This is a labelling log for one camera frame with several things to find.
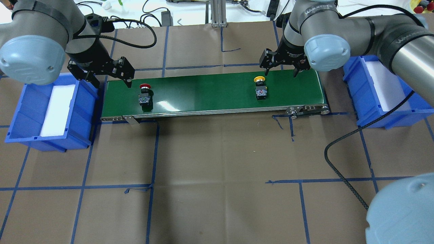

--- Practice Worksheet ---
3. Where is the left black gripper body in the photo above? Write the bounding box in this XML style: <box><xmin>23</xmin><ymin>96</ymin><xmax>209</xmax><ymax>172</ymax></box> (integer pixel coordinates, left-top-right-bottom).
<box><xmin>67</xmin><ymin>38</ymin><xmax>135</xmax><ymax>80</ymax></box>

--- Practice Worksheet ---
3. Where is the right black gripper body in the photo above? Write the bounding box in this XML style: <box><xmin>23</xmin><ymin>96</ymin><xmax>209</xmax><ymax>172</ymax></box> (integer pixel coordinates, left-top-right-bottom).
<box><xmin>259</xmin><ymin>37</ymin><xmax>311</xmax><ymax>72</ymax></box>

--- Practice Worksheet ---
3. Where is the red push button switch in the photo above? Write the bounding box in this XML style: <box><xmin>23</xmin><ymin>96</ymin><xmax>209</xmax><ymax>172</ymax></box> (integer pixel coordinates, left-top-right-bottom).
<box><xmin>138</xmin><ymin>83</ymin><xmax>154</xmax><ymax>112</ymax></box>

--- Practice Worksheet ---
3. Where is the yellow push button switch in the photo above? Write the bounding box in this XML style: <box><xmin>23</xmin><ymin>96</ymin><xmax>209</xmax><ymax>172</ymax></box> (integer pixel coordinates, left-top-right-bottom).
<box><xmin>254</xmin><ymin>76</ymin><xmax>268</xmax><ymax>100</ymax></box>

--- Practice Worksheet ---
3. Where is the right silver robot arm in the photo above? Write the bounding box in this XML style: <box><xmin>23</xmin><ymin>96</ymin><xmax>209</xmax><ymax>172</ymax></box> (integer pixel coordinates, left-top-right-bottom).
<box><xmin>259</xmin><ymin>0</ymin><xmax>434</xmax><ymax>244</ymax></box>

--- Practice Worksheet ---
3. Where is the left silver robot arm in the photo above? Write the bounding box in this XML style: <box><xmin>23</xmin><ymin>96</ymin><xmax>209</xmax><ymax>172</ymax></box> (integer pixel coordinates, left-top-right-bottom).
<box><xmin>1</xmin><ymin>0</ymin><xmax>135</xmax><ymax>88</ymax></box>

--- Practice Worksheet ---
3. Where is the green conveyor belt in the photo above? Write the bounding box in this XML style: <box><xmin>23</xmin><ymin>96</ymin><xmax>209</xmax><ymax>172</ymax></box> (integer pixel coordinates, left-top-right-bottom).
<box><xmin>101</xmin><ymin>69</ymin><xmax>331</xmax><ymax>123</ymax></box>

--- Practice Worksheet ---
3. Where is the left blue plastic bin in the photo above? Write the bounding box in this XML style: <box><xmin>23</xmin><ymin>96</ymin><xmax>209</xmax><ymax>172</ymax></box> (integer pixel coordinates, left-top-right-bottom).
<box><xmin>5</xmin><ymin>74</ymin><xmax>98</xmax><ymax>152</ymax></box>

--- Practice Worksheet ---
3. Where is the blue plastic bin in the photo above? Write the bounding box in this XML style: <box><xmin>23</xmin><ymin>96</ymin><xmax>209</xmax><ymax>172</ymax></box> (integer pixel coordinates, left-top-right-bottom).
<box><xmin>5</xmin><ymin>74</ymin><xmax>98</xmax><ymax>152</ymax></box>
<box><xmin>343</xmin><ymin>56</ymin><xmax>433</xmax><ymax>129</ymax></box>

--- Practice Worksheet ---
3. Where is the white foam pad left bin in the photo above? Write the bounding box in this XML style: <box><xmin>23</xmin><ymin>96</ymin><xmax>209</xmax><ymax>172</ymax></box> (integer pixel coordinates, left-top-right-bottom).
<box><xmin>39</xmin><ymin>84</ymin><xmax>75</xmax><ymax>137</ymax></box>

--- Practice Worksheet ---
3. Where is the white foam pad bin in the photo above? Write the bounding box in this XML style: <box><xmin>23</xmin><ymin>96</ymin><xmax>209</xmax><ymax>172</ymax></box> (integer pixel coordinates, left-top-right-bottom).
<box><xmin>39</xmin><ymin>84</ymin><xmax>75</xmax><ymax>137</ymax></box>
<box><xmin>366</xmin><ymin>61</ymin><xmax>409</xmax><ymax>112</ymax></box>

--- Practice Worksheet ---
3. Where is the right blue plastic bin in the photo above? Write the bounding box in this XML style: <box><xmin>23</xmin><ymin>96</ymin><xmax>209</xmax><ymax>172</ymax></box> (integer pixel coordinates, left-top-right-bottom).
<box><xmin>343</xmin><ymin>56</ymin><xmax>433</xmax><ymax>129</ymax></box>

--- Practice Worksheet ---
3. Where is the black power adapter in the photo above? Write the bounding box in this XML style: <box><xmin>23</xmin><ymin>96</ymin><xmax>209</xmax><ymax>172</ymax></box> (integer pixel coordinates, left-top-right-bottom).
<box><xmin>161</xmin><ymin>10</ymin><xmax>173</xmax><ymax>26</ymax></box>

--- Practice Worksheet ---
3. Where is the white foam pad right bin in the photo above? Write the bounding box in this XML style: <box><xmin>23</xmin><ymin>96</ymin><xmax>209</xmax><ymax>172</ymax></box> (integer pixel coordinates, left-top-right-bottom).
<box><xmin>366</xmin><ymin>61</ymin><xmax>409</xmax><ymax>112</ymax></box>

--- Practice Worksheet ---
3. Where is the aluminium frame post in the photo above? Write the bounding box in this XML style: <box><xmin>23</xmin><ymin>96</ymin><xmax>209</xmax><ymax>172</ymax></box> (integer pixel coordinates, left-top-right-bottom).
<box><xmin>210</xmin><ymin>0</ymin><xmax>227</xmax><ymax>28</ymax></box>

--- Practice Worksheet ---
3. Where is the black braided cable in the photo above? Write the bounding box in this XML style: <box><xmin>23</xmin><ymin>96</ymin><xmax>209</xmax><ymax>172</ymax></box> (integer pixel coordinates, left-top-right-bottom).
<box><xmin>324</xmin><ymin>90</ymin><xmax>415</xmax><ymax>210</ymax></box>

